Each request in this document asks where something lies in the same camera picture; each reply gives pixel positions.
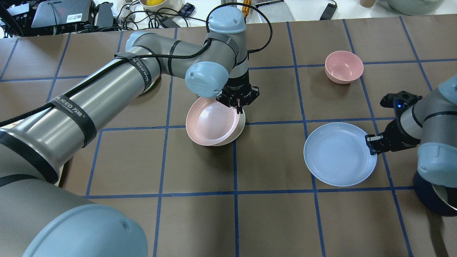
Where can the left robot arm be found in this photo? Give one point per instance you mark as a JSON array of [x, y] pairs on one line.
[[39, 219]]

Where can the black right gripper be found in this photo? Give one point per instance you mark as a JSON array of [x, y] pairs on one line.
[[397, 134]]

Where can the black power adapter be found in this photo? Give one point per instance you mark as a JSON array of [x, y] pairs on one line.
[[329, 11]]

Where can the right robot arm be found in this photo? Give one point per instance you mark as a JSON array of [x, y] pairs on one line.
[[429, 123]]

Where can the pink plate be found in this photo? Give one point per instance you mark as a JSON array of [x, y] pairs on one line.
[[202, 119]]

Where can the white plate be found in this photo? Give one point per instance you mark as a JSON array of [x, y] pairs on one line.
[[230, 128]]

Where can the dark blue saucepan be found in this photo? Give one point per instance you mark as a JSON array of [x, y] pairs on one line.
[[438, 199]]

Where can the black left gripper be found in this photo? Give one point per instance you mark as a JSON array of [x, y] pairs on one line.
[[240, 82]]

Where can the bowl with toy blocks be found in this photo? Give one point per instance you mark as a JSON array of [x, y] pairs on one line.
[[154, 5]]

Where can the pink bowl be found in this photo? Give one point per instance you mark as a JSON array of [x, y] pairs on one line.
[[343, 67]]

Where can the blue plate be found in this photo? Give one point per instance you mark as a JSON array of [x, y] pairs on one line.
[[337, 154]]

